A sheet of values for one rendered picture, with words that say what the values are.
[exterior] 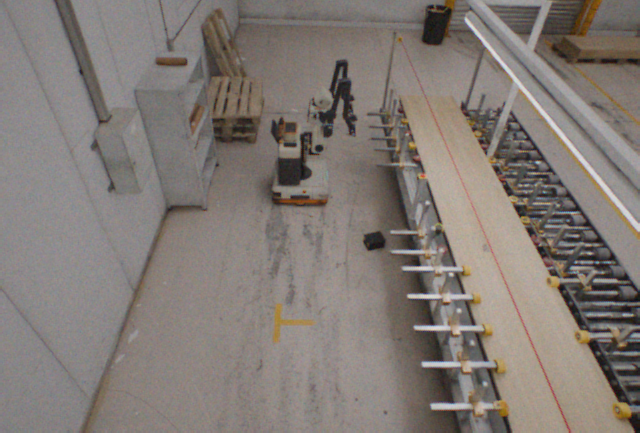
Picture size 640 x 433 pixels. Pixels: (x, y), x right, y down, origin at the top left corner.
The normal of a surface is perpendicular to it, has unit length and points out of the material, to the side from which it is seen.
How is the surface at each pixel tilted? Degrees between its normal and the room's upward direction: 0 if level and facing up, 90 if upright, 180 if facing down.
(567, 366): 0
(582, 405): 0
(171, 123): 90
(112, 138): 90
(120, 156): 90
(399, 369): 0
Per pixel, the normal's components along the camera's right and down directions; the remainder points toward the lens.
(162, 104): 0.02, 0.66
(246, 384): 0.04, -0.75
